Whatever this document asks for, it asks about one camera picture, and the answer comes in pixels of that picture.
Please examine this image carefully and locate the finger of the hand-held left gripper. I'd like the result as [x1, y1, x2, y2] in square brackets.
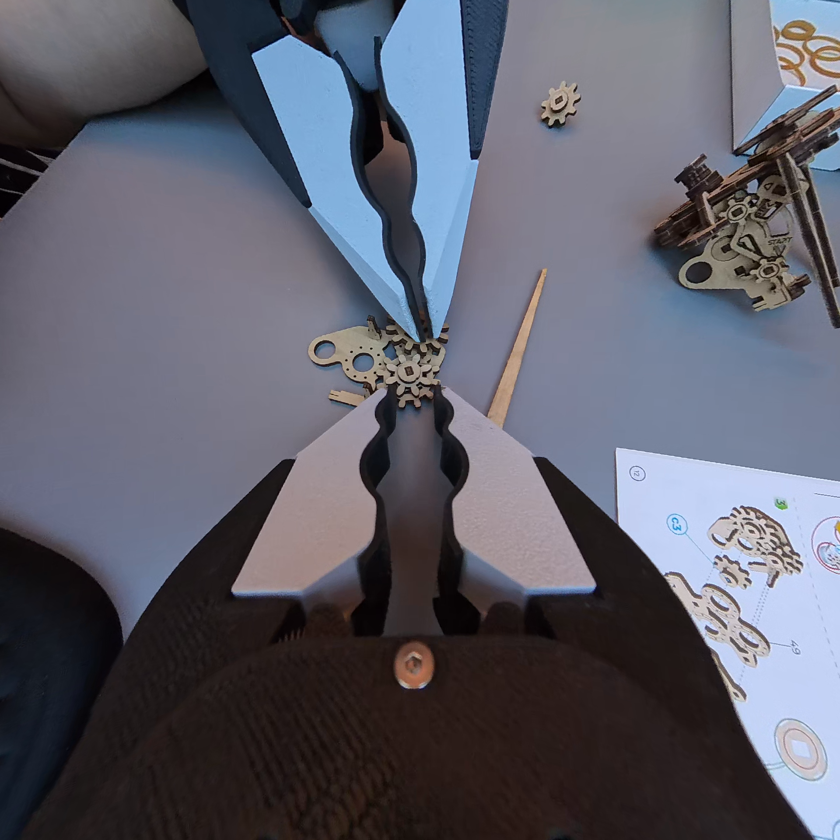
[375, 0, 480, 334]
[251, 36, 427, 339]

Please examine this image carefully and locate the grey desk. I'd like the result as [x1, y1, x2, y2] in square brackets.
[0, 0, 840, 651]

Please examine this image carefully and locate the small wooden gear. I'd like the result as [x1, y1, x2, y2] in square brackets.
[540, 80, 582, 128]

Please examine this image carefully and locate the wooden mechanical model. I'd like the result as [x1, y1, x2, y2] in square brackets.
[653, 85, 840, 329]

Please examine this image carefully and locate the pointed wooden stick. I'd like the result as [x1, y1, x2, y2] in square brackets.
[486, 268, 549, 427]

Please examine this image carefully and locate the person's left forearm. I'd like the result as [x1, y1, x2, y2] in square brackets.
[0, 0, 211, 132]

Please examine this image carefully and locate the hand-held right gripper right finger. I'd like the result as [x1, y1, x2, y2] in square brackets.
[433, 386, 598, 623]

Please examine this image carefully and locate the wooden gear plate assembly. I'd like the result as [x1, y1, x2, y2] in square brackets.
[308, 315, 450, 411]

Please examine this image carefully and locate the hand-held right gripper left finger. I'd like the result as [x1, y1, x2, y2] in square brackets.
[231, 387, 400, 627]

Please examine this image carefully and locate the black mesh cushion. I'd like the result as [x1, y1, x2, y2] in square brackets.
[0, 525, 126, 840]

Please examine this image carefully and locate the white instruction booklet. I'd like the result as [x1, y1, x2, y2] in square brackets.
[615, 448, 840, 840]

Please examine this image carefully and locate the white cardboard tray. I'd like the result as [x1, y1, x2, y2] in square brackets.
[730, 0, 840, 173]

